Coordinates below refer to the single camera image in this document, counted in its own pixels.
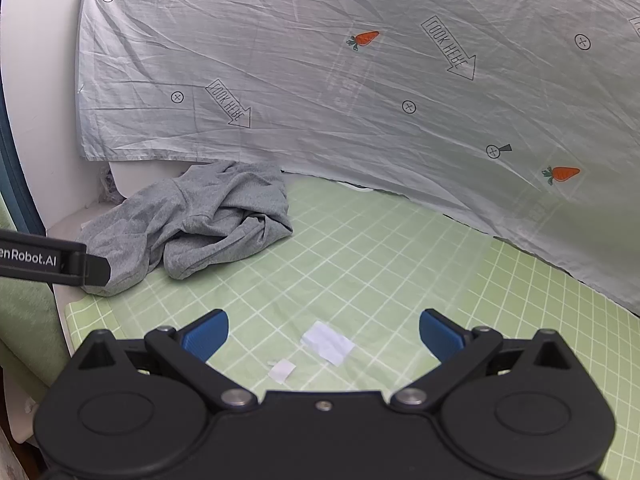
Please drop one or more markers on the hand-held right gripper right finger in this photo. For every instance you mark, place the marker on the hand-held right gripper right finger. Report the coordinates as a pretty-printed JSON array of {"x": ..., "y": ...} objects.
[{"x": 440, "y": 336}]

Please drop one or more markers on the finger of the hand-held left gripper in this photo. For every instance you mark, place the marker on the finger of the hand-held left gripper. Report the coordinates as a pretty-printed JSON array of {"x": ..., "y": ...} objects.
[{"x": 94, "y": 271}]

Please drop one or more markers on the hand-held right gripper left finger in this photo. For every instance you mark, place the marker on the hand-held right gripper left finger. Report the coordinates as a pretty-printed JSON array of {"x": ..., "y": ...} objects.
[{"x": 207, "y": 336}]

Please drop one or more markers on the grey zip hoodie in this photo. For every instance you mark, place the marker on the grey zip hoodie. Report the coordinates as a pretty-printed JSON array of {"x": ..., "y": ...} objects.
[{"x": 200, "y": 220}]

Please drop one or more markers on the plain green cloth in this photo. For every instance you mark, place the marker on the plain green cloth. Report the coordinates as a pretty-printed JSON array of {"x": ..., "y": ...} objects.
[{"x": 25, "y": 320}]

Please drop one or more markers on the small white paper scrap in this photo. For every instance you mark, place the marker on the small white paper scrap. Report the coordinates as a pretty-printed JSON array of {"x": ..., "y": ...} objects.
[{"x": 281, "y": 371}]

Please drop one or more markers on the teal curtain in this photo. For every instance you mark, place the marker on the teal curtain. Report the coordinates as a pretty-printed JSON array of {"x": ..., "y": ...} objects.
[{"x": 15, "y": 180}]

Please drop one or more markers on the crumpled clear plastic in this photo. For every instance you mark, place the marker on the crumpled clear plastic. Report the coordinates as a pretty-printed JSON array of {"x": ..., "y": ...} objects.
[{"x": 109, "y": 187}]

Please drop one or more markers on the green checked mat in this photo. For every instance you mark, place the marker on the green checked mat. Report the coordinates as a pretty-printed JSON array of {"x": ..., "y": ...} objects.
[{"x": 375, "y": 270}]

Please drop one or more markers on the large white paper scrap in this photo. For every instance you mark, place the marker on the large white paper scrap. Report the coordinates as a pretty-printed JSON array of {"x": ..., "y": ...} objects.
[{"x": 327, "y": 342}]

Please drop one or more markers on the grey carrot print sheet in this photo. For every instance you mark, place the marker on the grey carrot print sheet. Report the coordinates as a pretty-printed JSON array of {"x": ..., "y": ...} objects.
[{"x": 350, "y": 85}]

